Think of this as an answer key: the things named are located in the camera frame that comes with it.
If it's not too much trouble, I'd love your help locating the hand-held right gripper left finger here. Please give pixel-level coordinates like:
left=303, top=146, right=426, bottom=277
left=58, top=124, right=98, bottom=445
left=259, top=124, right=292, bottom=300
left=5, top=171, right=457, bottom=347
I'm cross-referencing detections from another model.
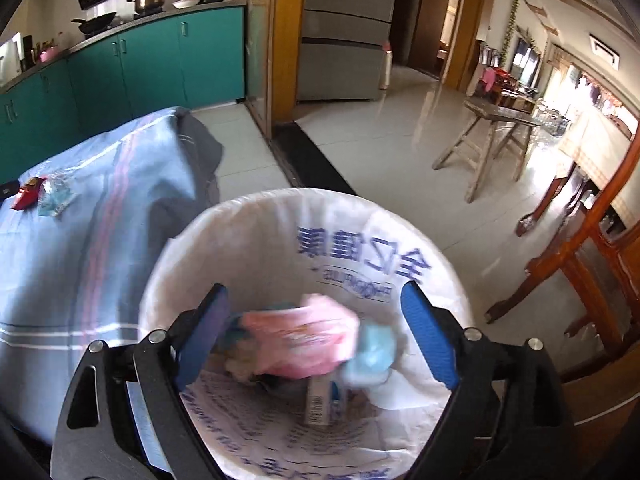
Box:
left=50, top=284, right=231, bottom=480

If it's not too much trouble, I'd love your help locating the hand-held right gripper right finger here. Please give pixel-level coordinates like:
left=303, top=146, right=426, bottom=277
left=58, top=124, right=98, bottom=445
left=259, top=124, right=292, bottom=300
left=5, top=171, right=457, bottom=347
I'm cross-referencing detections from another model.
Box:
left=400, top=280, right=576, bottom=480

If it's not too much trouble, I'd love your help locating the light blue plastic bag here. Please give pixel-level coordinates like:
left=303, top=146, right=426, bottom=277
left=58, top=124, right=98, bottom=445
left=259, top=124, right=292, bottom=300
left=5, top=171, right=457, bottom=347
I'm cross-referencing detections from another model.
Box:
left=342, top=324, right=398, bottom=387

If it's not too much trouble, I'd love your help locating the white tissue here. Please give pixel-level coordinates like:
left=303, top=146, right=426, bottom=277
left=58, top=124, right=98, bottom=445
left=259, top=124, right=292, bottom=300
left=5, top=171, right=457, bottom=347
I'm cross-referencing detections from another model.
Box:
left=370, top=372, right=426, bottom=411

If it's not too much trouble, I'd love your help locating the pink plastic bag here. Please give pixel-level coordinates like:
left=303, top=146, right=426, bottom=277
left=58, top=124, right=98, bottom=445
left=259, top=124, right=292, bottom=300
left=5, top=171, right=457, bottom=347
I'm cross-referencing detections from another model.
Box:
left=240, top=294, right=361, bottom=378

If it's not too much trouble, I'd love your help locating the white blue medicine box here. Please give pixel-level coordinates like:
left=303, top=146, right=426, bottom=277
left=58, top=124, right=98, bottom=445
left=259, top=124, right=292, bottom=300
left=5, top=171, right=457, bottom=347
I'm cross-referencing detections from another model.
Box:
left=306, top=375, right=348, bottom=426

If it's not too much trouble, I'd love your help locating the bin with white bag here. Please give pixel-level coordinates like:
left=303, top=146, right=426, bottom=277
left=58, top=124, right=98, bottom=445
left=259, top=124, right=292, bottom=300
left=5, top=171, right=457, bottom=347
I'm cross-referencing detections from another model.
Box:
left=137, top=187, right=476, bottom=480

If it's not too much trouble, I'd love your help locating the red snack wrapper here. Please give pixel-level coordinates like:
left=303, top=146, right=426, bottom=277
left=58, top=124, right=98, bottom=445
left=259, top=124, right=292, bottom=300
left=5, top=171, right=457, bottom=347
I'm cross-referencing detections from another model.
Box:
left=10, top=176, right=48, bottom=211

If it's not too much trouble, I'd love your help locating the clear plastic wrapper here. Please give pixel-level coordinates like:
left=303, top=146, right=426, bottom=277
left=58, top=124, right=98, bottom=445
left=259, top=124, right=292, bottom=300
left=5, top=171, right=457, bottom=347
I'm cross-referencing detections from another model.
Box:
left=35, top=170, right=73, bottom=217

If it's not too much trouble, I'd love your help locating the blue striped tablecloth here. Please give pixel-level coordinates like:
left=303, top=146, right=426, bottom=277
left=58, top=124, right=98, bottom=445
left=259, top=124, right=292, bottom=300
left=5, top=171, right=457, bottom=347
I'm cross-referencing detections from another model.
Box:
left=0, top=106, right=223, bottom=456

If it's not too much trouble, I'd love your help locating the black wok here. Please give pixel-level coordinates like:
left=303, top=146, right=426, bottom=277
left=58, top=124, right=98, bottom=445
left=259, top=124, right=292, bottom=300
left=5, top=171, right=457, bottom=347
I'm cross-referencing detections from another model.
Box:
left=71, top=11, right=118, bottom=36

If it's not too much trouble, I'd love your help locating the teal kitchen cabinet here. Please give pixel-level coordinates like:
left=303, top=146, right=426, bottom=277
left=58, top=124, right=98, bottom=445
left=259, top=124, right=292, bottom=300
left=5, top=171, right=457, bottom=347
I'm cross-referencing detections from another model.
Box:
left=0, top=2, right=247, bottom=171

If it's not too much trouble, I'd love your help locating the wooden bench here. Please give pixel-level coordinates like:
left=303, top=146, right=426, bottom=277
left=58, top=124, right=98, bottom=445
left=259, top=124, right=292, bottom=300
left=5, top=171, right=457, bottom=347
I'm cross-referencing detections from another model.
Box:
left=432, top=99, right=543, bottom=204

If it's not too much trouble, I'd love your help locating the wooden dining table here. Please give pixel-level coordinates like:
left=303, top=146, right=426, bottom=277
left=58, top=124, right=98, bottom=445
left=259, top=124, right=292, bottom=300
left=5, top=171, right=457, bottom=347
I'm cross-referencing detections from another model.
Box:
left=515, top=105, right=640, bottom=241

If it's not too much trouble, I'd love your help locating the flat television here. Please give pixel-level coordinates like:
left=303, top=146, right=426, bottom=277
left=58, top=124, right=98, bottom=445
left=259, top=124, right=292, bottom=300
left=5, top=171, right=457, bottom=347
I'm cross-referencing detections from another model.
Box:
left=512, top=40, right=541, bottom=88

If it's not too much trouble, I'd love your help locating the wooden framed glass door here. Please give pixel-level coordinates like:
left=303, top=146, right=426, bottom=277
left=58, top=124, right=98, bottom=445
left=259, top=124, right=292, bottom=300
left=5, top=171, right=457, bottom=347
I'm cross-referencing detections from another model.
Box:
left=242, top=0, right=307, bottom=138

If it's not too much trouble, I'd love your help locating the brown wooden door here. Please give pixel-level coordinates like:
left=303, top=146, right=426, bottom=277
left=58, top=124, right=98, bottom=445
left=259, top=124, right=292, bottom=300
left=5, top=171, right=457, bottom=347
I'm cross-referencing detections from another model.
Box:
left=407, top=0, right=466, bottom=81

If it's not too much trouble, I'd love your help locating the grey refrigerator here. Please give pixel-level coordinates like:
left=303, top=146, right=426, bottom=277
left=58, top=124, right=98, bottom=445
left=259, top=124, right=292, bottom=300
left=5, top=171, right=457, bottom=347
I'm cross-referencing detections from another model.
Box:
left=297, top=0, right=401, bottom=102

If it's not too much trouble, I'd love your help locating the green wall garland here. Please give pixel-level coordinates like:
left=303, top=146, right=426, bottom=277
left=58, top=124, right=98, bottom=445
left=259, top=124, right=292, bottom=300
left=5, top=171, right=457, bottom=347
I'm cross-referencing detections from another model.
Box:
left=502, top=0, right=521, bottom=61

